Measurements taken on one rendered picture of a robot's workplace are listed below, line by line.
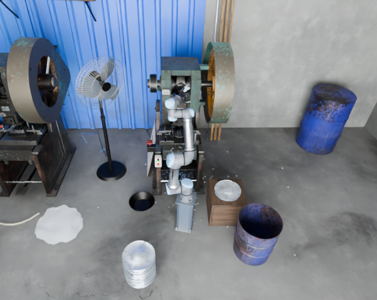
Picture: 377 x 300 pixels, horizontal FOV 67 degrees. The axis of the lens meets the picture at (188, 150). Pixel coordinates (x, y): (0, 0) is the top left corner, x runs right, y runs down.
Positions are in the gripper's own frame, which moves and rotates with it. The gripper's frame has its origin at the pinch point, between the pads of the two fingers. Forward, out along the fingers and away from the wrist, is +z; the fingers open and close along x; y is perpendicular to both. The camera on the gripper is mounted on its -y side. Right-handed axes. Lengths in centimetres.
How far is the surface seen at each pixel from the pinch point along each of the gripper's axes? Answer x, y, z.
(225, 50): 32, 20, 38
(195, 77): 8.9, -6.9, 28.5
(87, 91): 2, -100, -28
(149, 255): -126, -4, -78
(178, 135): -55, -31, 25
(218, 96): -4.8, 23.0, 15.8
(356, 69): -26, 126, 283
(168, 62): 22, -40, 32
